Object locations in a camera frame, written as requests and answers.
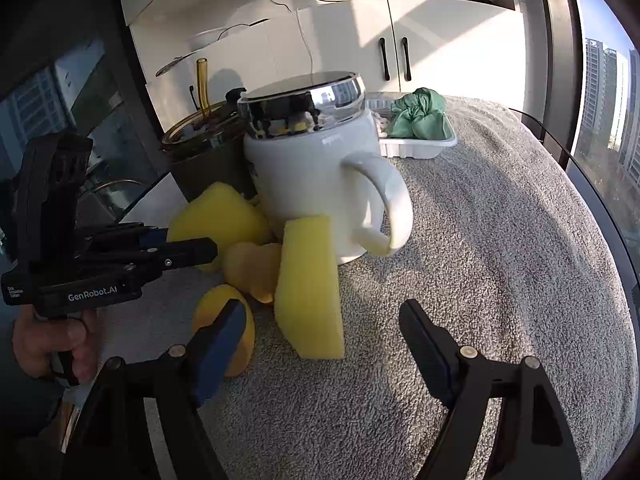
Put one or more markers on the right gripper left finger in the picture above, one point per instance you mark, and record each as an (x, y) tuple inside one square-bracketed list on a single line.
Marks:
[(112, 439)]

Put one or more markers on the green flower cloth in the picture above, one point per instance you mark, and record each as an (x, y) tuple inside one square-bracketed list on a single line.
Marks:
[(419, 115)]

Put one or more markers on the chrome mug lid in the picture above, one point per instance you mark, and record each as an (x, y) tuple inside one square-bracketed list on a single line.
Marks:
[(303, 104)]

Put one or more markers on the yellow sponge left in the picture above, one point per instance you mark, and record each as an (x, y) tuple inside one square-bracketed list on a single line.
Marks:
[(223, 215)]

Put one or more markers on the amber glass tumbler green sleeve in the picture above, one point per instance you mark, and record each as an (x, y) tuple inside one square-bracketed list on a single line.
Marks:
[(205, 148)]

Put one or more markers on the yellow heart makeup sponge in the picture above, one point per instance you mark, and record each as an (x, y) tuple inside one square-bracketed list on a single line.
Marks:
[(253, 270)]

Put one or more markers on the yellow round makeup sponge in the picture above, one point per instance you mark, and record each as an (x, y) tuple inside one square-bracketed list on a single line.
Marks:
[(207, 312)]

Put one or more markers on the person's left hand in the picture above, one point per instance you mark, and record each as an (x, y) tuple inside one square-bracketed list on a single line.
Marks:
[(34, 341)]

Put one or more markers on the grey terry table cover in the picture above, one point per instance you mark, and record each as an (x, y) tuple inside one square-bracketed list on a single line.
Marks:
[(505, 254)]

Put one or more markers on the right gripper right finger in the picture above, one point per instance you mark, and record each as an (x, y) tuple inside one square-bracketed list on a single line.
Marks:
[(532, 441)]

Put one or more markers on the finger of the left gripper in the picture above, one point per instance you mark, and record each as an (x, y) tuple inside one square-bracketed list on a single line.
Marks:
[(119, 236), (185, 253)]

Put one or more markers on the white bowl on cabinet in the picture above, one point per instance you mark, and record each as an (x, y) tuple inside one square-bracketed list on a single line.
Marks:
[(202, 39)]

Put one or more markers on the amber glass straw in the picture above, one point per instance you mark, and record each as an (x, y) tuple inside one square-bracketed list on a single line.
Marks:
[(202, 80)]

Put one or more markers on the white ceramic mug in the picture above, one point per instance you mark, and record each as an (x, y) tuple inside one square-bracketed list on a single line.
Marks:
[(339, 173)]

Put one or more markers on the white cabinet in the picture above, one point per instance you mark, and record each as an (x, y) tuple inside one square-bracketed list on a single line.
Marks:
[(471, 48)]

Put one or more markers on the yellow sponge right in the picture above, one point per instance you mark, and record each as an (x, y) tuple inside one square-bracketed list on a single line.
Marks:
[(307, 303)]

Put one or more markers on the metal frame chair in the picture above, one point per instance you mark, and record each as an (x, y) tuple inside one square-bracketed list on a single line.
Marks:
[(104, 203)]

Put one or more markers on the white plastic tray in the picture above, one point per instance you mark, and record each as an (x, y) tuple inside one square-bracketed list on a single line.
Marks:
[(407, 148)]

